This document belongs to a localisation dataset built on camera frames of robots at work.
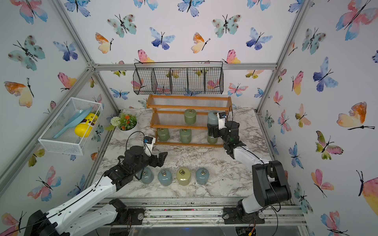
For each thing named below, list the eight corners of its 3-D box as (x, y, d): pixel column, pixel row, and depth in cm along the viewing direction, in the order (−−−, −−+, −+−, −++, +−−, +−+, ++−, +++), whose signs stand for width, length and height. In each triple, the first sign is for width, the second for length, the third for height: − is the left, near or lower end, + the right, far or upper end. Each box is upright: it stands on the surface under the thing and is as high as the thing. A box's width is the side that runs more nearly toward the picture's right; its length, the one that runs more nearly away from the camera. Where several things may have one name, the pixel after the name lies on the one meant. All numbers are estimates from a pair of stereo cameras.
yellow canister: (177, 185, 86) (175, 179, 79) (178, 173, 90) (176, 167, 83) (190, 185, 86) (190, 179, 79) (190, 173, 90) (190, 167, 83)
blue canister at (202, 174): (196, 184, 86) (196, 179, 79) (196, 173, 90) (196, 167, 83) (208, 184, 86) (209, 179, 79) (207, 173, 90) (208, 167, 83)
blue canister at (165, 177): (159, 186, 85) (156, 181, 79) (161, 174, 89) (158, 169, 83) (171, 186, 85) (169, 181, 79) (172, 174, 89) (171, 169, 83)
